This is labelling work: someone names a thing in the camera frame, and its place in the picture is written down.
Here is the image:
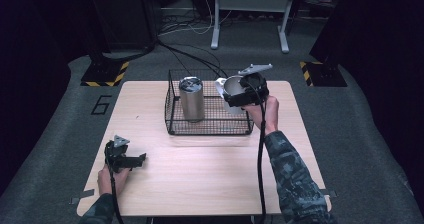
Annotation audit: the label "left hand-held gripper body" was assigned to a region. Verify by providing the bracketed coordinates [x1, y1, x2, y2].
[103, 134, 132, 174]

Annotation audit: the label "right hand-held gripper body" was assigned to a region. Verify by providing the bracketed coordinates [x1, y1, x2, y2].
[237, 62, 274, 107]

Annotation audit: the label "steel mug with handle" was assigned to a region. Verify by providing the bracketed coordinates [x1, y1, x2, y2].
[214, 75, 250, 116]

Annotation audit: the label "black wire basket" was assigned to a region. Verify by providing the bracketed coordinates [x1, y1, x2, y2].
[164, 68, 257, 136]

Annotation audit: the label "steel tumbler with lid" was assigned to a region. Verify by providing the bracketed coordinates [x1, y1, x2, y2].
[178, 76, 206, 123]

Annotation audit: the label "person's left hand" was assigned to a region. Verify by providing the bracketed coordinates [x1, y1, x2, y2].
[96, 164, 132, 197]

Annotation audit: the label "person's right hand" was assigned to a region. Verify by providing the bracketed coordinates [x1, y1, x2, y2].
[242, 95, 281, 137]

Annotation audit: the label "black yellow striped stand base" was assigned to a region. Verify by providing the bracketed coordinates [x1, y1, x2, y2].
[298, 60, 348, 88]
[80, 59, 130, 88]

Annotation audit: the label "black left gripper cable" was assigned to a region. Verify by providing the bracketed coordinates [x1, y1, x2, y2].
[107, 163, 126, 224]

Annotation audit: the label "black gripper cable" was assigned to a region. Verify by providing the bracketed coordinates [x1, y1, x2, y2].
[255, 83, 270, 224]
[107, 163, 126, 224]

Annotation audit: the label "black floor cables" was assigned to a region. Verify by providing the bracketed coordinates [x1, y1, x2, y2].
[155, 13, 231, 82]

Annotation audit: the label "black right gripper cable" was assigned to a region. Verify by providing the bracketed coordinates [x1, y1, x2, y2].
[255, 83, 270, 224]

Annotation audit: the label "white floor cable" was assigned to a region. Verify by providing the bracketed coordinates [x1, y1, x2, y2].
[158, 0, 234, 37]

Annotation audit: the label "white metal desk frame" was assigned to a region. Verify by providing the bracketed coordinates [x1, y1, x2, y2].
[210, 0, 298, 55]

